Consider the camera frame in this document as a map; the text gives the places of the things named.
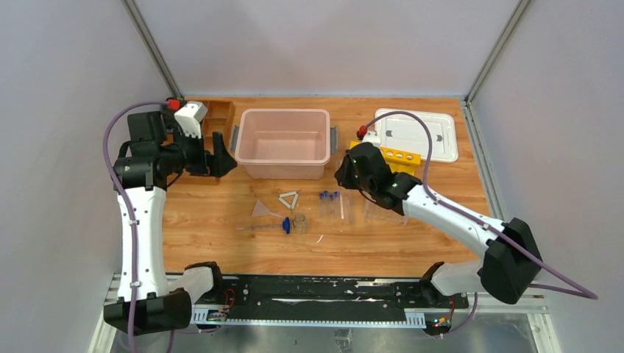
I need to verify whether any clear glass test tube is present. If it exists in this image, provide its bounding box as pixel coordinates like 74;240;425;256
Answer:
343;190;355;225
338;192;347;220

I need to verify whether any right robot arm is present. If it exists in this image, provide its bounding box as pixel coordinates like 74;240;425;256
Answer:
334;143;541;307

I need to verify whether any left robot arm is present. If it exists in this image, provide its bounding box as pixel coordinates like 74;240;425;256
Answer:
103;104;237;335

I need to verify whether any yellow test tube rack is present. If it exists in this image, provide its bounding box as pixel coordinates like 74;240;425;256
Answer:
347;141;422;176

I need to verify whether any clear well plate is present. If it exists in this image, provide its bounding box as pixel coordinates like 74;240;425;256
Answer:
364;201;408;226

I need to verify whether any wooden compartment tray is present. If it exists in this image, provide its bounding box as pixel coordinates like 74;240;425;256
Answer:
163;99;234;188

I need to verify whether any pink plastic bin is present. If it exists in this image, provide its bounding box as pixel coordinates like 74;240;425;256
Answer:
234;109;332;180

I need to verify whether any white plastic lid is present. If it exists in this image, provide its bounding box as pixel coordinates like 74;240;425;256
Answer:
373;110;459;163

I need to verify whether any clear plastic funnel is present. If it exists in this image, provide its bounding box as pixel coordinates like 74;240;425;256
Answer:
251;199;284;218

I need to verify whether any clay pipe triangle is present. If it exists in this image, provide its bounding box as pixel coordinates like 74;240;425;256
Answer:
278;190;299;210

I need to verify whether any small glass jar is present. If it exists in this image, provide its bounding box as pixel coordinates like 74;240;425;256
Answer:
292;213;308;234

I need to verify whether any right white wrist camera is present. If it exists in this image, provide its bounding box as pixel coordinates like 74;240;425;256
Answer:
361;130;381;147

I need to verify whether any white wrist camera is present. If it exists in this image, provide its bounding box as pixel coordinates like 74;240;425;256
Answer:
361;130;381;147
174;101;208;139

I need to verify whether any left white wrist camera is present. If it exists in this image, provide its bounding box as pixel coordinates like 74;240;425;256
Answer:
174;101;208;139

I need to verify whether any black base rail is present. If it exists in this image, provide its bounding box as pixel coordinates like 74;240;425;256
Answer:
193;274;469;327

